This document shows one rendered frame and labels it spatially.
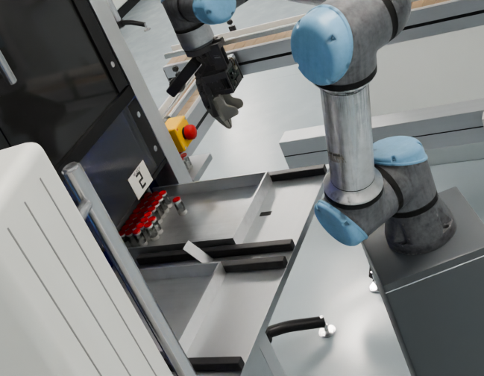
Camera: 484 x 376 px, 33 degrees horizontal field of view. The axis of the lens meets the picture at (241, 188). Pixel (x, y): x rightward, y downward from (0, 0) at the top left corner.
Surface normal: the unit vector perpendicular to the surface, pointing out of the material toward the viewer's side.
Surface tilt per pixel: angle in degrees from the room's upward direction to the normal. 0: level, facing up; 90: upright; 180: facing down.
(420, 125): 90
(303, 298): 0
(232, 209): 0
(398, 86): 90
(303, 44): 83
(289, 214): 0
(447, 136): 90
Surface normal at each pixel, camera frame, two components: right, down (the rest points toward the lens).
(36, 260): 0.92, -0.23
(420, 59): -0.32, 0.58
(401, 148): -0.26, -0.87
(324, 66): -0.77, 0.45
